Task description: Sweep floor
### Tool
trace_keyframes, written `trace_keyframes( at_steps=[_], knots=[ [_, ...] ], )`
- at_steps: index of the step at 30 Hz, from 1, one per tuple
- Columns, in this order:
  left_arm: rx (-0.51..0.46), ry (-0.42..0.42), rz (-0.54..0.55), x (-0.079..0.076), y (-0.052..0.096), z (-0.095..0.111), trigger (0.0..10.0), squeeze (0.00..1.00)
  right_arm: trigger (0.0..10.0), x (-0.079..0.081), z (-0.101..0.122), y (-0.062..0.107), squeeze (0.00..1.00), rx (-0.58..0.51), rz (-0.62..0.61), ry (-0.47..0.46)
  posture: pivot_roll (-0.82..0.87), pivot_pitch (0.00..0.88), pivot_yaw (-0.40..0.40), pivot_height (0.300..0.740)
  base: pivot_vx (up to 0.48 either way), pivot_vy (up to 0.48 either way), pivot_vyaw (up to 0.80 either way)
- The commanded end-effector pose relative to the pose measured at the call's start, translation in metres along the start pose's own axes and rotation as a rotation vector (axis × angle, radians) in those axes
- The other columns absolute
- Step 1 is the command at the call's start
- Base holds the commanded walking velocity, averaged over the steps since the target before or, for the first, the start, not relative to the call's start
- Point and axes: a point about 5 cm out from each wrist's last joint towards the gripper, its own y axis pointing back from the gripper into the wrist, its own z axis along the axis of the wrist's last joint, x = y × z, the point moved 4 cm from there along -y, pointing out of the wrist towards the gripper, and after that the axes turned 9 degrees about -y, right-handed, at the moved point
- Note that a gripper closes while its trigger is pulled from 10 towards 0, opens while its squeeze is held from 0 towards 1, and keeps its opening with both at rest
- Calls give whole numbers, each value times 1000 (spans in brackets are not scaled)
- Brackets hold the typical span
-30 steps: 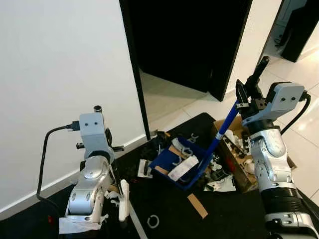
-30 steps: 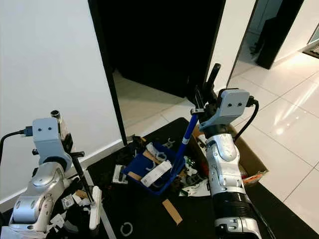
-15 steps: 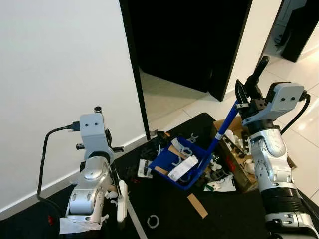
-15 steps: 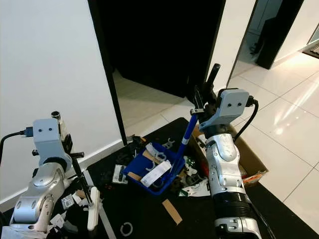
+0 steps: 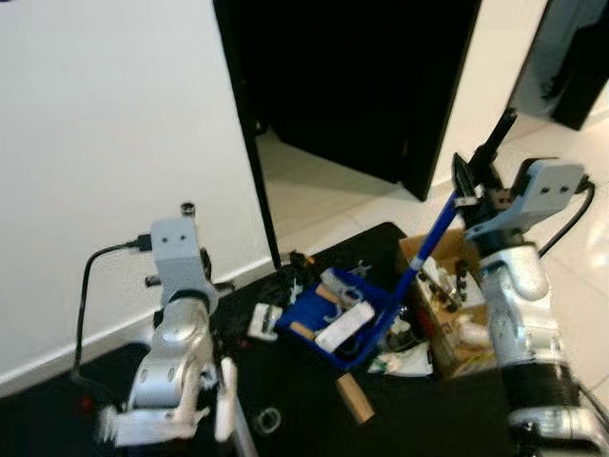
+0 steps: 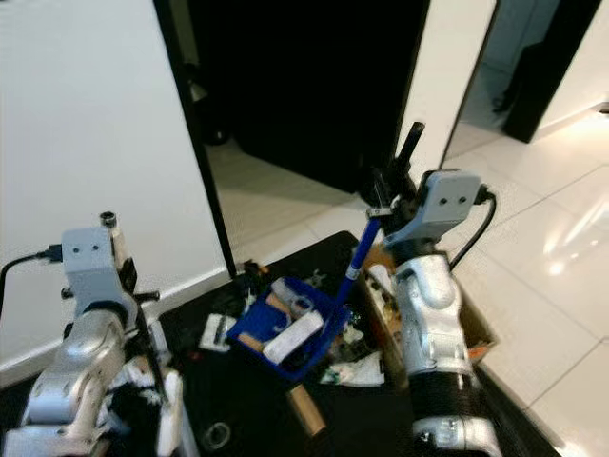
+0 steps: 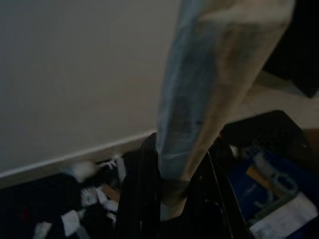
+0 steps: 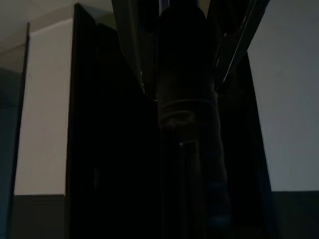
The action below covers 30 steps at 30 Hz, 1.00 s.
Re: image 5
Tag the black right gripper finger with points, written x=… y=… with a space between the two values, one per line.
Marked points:
x=466 y=181

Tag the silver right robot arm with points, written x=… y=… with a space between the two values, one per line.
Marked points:
x=519 y=305

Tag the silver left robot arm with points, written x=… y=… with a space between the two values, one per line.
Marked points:
x=176 y=352

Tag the black floor mat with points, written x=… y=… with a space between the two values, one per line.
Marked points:
x=314 y=419

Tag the small white labelled box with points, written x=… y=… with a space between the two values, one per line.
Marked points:
x=266 y=322

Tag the large black open door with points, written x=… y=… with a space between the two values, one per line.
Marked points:
x=362 y=76

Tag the brown cardboard box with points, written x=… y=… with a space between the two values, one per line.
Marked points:
x=447 y=357

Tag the small red item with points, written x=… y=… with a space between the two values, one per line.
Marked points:
x=88 y=402

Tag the white packet with green print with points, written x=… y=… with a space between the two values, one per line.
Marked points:
x=404 y=360

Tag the wooden cylinder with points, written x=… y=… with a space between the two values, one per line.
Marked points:
x=357 y=400

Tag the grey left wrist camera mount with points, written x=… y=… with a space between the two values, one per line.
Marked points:
x=176 y=257

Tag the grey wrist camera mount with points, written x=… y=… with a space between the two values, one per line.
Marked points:
x=538 y=195
x=176 y=257

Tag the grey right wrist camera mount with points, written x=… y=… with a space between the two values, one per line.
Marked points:
x=538 y=195

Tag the black door frame post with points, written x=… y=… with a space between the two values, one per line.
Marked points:
x=243 y=143

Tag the thin black door frame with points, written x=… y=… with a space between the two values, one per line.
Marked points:
x=531 y=48

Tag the white plastic bracket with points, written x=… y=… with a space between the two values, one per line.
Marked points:
x=344 y=328

